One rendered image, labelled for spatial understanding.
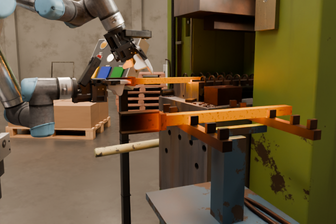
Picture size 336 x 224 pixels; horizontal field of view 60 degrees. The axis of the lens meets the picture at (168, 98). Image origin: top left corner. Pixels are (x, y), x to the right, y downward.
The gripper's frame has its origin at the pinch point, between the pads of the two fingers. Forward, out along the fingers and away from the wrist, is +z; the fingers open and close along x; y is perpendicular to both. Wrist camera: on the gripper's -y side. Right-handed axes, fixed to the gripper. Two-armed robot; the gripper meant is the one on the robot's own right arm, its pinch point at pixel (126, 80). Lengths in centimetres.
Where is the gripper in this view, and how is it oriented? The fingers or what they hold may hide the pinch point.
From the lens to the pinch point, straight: 110.4
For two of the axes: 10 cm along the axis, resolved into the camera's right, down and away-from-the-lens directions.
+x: 4.8, 1.2, -8.7
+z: 8.8, -0.6, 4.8
